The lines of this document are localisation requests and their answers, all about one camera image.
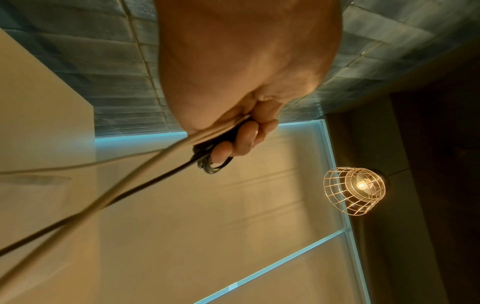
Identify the person's left hand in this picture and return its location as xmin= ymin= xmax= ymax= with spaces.
xmin=153 ymin=0 xmax=344 ymax=166

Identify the white table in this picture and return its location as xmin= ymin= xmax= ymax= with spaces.
xmin=0 ymin=28 xmax=100 ymax=304

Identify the wire cage pendant lamp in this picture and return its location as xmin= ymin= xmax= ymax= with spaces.
xmin=322 ymin=167 xmax=392 ymax=217

